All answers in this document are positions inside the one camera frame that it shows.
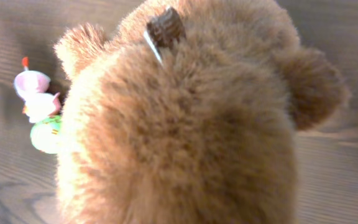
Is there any brown plush teddy bear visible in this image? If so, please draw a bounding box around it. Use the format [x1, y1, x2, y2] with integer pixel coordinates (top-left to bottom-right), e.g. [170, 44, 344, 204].
[54, 0, 349, 224]

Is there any pink and white duck toy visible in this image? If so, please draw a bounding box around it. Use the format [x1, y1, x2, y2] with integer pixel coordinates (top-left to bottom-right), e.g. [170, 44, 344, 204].
[13, 57, 61, 123]

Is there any green ball with orange marks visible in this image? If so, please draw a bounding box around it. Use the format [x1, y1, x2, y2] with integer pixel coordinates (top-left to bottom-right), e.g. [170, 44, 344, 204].
[30, 115, 62, 154]

